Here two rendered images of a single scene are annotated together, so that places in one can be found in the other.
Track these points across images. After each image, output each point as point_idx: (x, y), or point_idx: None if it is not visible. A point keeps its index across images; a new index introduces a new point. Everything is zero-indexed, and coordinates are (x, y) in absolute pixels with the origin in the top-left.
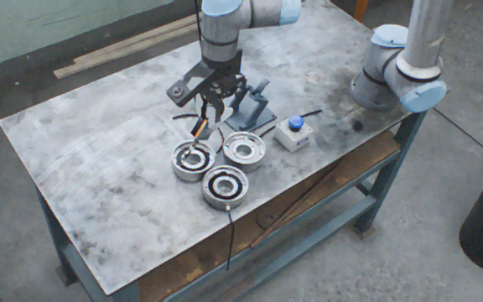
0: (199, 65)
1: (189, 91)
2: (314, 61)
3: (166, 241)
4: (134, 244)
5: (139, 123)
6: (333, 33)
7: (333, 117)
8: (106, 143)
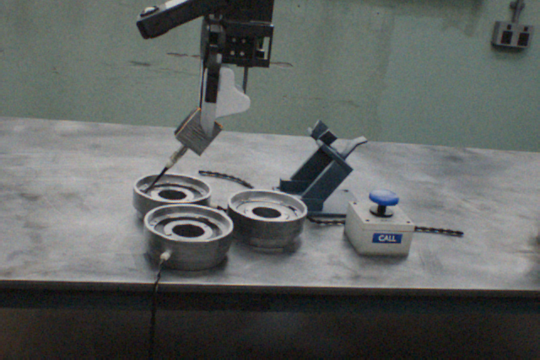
0: None
1: (164, 9)
2: (491, 194)
3: (20, 260)
4: None
5: (147, 163)
6: None
7: (480, 247)
8: (78, 163)
